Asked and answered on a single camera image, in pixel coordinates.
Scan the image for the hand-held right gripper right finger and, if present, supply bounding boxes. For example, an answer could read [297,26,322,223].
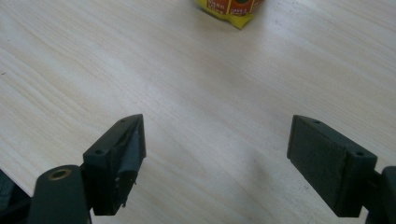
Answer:
[287,114,378,218]

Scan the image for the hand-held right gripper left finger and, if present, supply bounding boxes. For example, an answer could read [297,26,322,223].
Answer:
[82,114,148,217]

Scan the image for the yellow sauce pouch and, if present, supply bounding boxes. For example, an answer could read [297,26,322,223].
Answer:
[195,0,265,31]

